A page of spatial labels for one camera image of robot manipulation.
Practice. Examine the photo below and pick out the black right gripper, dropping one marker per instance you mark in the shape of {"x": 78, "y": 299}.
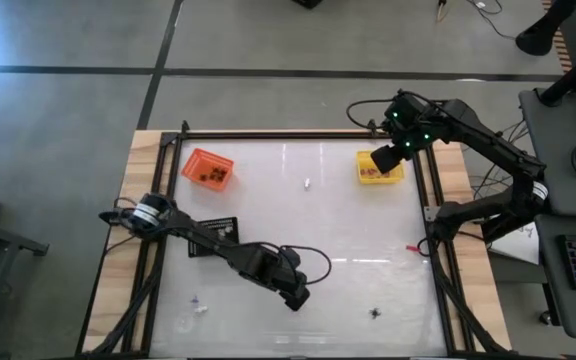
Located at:
{"x": 385, "y": 159}

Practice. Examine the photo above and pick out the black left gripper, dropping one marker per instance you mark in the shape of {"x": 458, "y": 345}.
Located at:
{"x": 295, "y": 299}

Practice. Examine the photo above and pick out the orange plastic basket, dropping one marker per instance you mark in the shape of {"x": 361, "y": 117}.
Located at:
{"x": 198, "y": 162}

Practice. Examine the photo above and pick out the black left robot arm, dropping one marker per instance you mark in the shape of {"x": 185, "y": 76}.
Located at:
{"x": 208, "y": 240}

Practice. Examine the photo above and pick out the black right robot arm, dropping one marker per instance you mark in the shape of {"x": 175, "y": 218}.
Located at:
{"x": 493, "y": 145}

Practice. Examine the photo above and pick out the yellow plastic basket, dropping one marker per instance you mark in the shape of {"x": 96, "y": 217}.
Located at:
{"x": 398, "y": 179}

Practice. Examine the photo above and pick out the grey metal mounting plate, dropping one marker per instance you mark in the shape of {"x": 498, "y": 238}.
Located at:
{"x": 429, "y": 215}

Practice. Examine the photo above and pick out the red marker pen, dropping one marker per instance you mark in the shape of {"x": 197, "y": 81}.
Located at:
{"x": 412, "y": 248}

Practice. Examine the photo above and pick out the black plastic basket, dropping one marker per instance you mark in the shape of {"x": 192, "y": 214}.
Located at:
{"x": 234, "y": 222}

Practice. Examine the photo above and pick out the clear round plastic disc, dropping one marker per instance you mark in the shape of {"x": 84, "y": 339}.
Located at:
{"x": 184, "y": 322}

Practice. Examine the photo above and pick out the wooden stick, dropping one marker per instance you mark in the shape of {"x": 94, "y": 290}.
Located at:
{"x": 440, "y": 12}

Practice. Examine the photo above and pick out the white paper sheet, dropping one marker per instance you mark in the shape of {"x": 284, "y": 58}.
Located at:
{"x": 518, "y": 247}

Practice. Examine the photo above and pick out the grey desk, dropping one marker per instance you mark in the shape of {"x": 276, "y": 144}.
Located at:
{"x": 550, "y": 280}
{"x": 563, "y": 135}

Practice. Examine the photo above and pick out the white power adapter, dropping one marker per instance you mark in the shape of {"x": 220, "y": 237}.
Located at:
{"x": 481, "y": 4}

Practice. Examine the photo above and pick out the black stand leg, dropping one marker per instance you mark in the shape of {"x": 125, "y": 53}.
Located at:
{"x": 535, "y": 40}
{"x": 573, "y": 75}

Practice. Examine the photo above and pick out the black caster wheel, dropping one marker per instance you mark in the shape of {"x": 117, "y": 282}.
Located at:
{"x": 546, "y": 318}

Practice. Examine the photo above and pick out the grey metal stand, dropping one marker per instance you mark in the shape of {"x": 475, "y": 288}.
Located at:
{"x": 18, "y": 241}

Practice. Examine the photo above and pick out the black frame clamp knob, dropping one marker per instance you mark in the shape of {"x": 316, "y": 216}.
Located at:
{"x": 184, "y": 126}
{"x": 372, "y": 126}

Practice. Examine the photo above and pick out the black aluminium table frame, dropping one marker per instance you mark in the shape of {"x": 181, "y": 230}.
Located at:
{"x": 293, "y": 135}

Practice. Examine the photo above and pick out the black corner bracket plate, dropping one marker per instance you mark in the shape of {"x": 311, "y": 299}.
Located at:
{"x": 169, "y": 138}

